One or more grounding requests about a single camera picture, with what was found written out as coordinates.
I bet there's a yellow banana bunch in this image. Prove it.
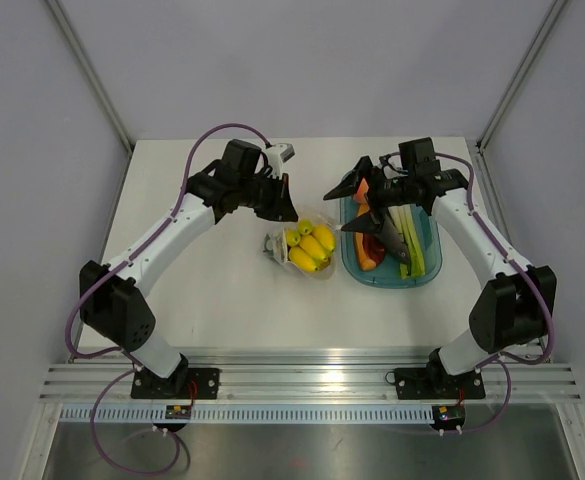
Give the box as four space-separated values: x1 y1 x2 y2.
283 219 337 274

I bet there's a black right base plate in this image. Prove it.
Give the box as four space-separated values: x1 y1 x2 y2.
391 367 486 400

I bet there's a right aluminium frame post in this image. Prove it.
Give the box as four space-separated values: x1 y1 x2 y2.
476 0 570 154

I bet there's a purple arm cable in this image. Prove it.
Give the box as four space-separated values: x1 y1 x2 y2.
65 122 272 358
386 151 556 365

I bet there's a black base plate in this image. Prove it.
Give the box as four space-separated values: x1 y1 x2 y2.
391 367 486 400
130 368 221 400

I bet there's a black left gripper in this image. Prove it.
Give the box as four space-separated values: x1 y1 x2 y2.
237 170 298 222

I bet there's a left aluminium frame post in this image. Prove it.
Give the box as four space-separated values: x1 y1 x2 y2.
42 0 135 158

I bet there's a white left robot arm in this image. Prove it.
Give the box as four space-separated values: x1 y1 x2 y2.
76 139 298 398

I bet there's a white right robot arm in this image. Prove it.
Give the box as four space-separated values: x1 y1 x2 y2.
324 137 557 400

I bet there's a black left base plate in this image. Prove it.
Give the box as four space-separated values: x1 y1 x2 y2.
130 368 221 400

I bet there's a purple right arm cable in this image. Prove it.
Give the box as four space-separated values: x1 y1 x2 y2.
386 151 556 365

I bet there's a yellow green corn cob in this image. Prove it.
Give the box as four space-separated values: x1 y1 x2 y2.
389 205 426 279

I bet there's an orange peach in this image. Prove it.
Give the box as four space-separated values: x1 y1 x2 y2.
352 179 369 205

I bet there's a white slotted cable duct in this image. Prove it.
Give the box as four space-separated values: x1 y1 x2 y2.
60 403 434 425

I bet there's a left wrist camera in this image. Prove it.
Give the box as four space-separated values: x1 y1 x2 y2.
265 143 295 170

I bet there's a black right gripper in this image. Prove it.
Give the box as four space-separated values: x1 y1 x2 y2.
325 156 415 236

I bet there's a teal plastic tray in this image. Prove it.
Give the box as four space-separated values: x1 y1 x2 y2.
340 205 443 289

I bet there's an orange carrot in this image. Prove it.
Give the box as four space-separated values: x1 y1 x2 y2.
354 232 386 272

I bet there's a clear zip top bag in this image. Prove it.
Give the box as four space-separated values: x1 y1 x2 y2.
262 207 340 280

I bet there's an aluminium frame post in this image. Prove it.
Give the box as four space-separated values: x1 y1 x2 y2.
476 0 570 154
42 0 135 158

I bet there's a grey toy fish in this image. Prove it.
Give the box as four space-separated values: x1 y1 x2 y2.
373 220 411 265

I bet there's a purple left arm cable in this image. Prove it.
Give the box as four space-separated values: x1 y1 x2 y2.
65 122 272 358

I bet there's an aluminium mounting rail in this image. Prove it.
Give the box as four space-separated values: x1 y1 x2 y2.
39 347 582 404

